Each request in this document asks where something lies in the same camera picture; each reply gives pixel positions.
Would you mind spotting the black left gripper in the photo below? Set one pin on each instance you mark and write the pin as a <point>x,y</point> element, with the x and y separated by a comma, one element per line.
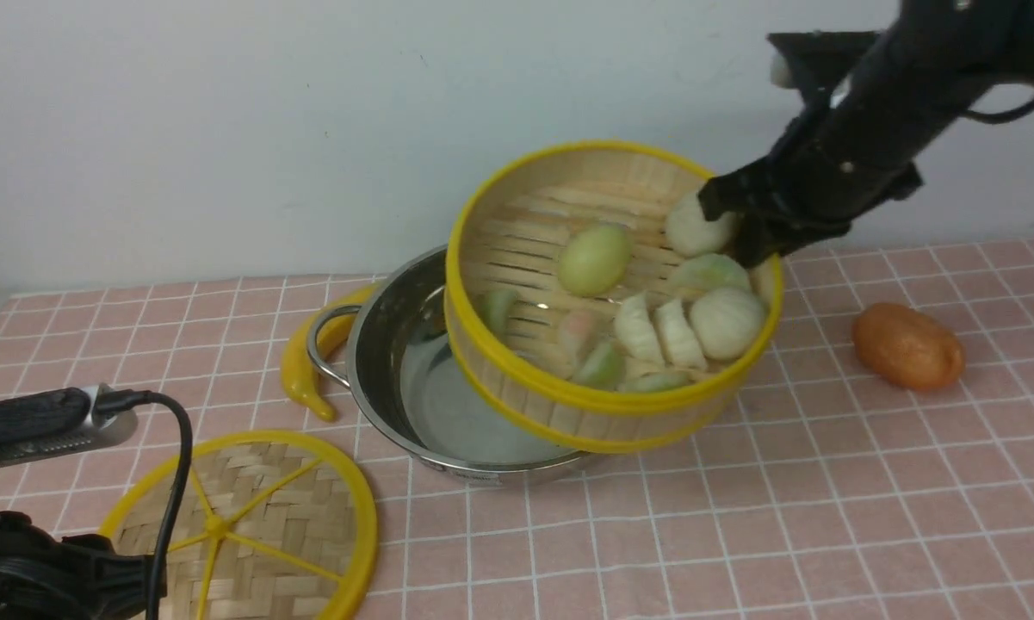
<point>75,577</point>

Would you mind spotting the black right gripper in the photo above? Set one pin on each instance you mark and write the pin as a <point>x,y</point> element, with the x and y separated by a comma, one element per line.
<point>806,191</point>

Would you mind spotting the yellow bamboo steamer basket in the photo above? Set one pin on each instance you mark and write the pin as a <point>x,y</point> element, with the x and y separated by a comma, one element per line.
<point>588,302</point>

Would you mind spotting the yellow woven steamer lid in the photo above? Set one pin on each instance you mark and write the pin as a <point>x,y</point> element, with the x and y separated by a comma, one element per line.
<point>273,525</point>

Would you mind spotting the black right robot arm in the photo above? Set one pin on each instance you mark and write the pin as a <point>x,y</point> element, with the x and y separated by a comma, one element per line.
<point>872,102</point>

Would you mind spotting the stainless steel pot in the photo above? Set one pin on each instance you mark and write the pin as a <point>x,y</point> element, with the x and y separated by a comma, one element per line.
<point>391,351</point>

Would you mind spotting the white round bun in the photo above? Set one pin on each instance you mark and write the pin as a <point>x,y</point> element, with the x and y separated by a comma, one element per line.
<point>688,233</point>

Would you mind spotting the pale green dumpling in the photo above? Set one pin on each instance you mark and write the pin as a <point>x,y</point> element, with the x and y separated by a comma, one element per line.
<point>708,272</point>

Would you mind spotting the white pleated bun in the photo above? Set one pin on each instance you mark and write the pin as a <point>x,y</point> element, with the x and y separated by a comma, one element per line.
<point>726,322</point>

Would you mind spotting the white crescent dumpling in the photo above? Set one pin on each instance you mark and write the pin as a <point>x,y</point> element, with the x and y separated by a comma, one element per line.
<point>635,330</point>
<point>680,345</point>

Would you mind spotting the green round bun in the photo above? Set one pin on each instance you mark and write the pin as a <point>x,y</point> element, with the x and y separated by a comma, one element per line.
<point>595,260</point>

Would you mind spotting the orange potato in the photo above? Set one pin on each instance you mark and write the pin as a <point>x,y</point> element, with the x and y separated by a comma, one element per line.
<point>906,348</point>

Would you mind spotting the pink dumpling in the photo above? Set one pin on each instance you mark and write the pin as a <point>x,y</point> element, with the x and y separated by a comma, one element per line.
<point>577,334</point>

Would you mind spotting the green dumpling at rim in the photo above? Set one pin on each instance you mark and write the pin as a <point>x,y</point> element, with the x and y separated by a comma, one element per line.
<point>603,369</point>

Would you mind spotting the small green dumpling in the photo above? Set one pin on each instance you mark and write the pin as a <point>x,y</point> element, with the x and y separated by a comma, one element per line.
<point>494,308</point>

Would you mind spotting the pink checkered tablecloth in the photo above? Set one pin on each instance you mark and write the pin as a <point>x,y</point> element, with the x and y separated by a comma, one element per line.
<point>825,492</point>

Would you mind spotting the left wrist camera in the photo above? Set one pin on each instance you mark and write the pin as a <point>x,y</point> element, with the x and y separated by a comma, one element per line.
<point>64,422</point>

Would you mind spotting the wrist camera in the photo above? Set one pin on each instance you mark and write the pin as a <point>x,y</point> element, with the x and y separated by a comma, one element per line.
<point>814,61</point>
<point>64,422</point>

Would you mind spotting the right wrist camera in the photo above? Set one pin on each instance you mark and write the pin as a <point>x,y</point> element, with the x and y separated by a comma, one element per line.
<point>814,61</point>

